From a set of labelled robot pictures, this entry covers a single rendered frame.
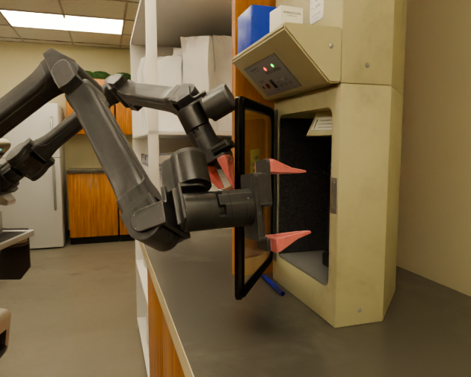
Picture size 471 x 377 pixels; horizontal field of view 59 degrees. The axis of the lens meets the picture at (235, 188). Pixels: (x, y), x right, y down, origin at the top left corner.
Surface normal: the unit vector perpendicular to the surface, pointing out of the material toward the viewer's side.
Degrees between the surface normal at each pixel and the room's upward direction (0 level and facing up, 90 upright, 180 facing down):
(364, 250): 90
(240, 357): 0
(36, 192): 90
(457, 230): 90
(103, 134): 60
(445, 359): 0
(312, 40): 90
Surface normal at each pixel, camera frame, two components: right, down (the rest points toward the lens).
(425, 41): -0.96, 0.03
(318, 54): 0.29, 0.10
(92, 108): -0.31, -0.41
